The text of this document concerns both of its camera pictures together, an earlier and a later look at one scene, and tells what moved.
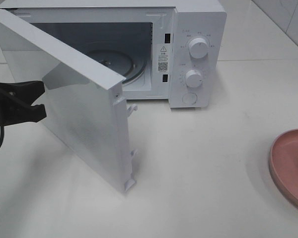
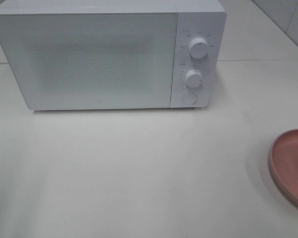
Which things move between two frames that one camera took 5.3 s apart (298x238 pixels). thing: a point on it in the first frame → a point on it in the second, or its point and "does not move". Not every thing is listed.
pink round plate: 288,169 does not move
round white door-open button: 189,98 does not move
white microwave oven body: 166,50 does not move
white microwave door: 80,101 → 71,61
